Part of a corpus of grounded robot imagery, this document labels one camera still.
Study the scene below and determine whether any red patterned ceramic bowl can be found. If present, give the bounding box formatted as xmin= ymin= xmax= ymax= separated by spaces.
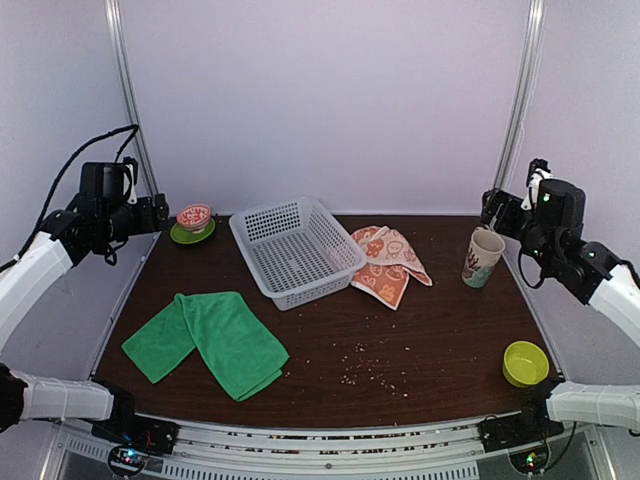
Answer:
xmin=176 ymin=204 xmax=212 ymax=233

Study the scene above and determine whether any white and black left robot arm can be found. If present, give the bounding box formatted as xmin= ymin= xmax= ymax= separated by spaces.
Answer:
xmin=1 ymin=157 xmax=169 ymax=444

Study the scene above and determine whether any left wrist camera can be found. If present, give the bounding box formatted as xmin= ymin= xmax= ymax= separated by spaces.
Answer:
xmin=122 ymin=156 xmax=138 ymax=205

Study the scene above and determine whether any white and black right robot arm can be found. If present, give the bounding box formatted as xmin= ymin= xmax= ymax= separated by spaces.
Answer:
xmin=481 ymin=179 xmax=639 ymax=442

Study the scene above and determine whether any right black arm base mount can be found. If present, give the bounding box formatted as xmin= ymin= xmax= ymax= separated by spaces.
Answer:
xmin=477 ymin=406 xmax=564 ymax=453

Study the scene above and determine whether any front aluminium rail base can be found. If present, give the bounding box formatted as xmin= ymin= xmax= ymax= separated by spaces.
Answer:
xmin=42 ymin=412 xmax=616 ymax=480

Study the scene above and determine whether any green saucer plate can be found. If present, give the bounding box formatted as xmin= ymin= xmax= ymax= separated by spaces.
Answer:
xmin=169 ymin=218 xmax=216 ymax=245

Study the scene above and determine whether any green microfiber towel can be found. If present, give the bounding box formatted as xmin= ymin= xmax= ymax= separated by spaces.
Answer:
xmin=122 ymin=291 xmax=290 ymax=402

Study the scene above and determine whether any cream patterned ceramic mug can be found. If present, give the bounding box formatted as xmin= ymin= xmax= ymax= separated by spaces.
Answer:
xmin=461 ymin=226 xmax=506 ymax=289

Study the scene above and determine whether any white plastic mesh basket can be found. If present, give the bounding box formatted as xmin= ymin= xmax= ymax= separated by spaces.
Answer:
xmin=229 ymin=197 xmax=366 ymax=311

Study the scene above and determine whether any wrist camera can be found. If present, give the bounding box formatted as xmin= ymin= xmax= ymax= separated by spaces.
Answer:
xmin=521 ymin=158 xmax=553 ymax=212
xmin=122 ymin=156 xmax=138 ymax=205

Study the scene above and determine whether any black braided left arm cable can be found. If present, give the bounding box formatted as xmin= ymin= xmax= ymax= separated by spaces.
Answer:
xmin=14 ymin=123 xmax=140 ymax=261

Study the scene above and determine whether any aluminium frame post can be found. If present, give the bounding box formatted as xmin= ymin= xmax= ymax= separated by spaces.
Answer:
xmin=104 ymin=0 xmax=160 ymax=196
xmin=493 ymin=0 xmax=547 ymax=190

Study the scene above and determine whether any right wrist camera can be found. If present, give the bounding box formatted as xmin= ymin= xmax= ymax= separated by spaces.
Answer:
xmin=521 ymin=158 xmax=553 ymax=212

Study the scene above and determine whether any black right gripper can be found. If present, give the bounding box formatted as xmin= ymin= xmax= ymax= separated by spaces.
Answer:
xmin=480 ymin=187 xmax=555 ymax=270

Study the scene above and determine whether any orange bunny pattern towel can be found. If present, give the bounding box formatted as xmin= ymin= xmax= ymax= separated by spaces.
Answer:
xmin=351 ymin=226 xmax=433 ymax=311

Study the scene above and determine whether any right aluminium frame post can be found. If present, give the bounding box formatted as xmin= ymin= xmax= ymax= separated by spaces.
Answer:
xmin=493 ymin=0 xmax=547 ymax=190

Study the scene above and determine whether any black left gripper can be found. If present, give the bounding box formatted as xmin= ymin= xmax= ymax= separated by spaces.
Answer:
xmin=100 ymin=192 xmax=168 ymax=242

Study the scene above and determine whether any lime green bowl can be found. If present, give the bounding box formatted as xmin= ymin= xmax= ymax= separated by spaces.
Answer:
xmin=502 ymin=341 xmax=550 ymax=388

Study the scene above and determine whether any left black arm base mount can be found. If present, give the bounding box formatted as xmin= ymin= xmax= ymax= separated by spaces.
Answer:
xmin=90 ymin=415 xmax=179 ymax=455

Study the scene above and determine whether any left aluminium frame post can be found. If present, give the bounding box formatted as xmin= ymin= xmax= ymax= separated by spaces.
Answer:
xmin=104 ymin=0 xmax=160 ymax=196

